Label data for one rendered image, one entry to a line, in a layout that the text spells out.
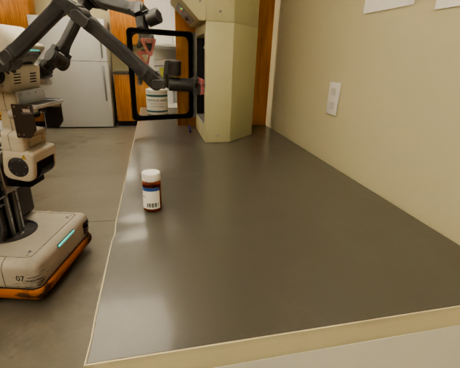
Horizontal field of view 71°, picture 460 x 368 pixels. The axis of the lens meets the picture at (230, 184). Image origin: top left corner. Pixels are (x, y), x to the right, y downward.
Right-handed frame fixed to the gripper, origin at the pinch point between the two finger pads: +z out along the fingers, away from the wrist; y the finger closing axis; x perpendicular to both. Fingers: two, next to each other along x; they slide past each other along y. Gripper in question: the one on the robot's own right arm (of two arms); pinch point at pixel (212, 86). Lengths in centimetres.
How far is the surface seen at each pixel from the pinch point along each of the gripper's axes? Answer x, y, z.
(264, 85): -0.2, 22.4, 32.2
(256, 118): 17.8, 22.4, 29.5
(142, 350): 23, -117, -29
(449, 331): 26, -119, 18
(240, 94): 2.1, -9.2, 10.6
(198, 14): -26.7, -14.3, -9.2
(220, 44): -16.8, -14.4, -0.3
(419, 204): 19, -88, 38
